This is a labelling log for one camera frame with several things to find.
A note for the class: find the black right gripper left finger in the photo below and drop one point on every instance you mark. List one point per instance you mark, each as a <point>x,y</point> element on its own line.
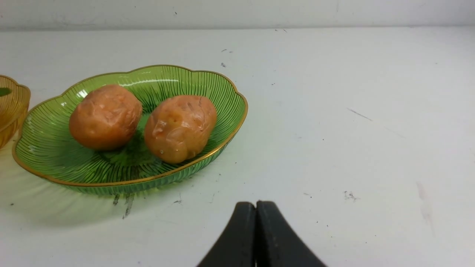
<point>235,245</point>

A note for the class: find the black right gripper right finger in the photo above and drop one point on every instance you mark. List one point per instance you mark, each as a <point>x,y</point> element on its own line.
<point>276,244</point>

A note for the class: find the orange toy potato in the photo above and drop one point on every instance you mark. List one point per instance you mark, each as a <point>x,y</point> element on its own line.
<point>178,129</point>
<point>106,119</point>

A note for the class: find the green ribbed glass plate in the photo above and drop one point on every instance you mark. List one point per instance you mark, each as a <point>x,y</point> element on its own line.
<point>45,148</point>

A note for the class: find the amber ribbed glass plate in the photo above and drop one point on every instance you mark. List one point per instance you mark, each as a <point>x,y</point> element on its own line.
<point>13,108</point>

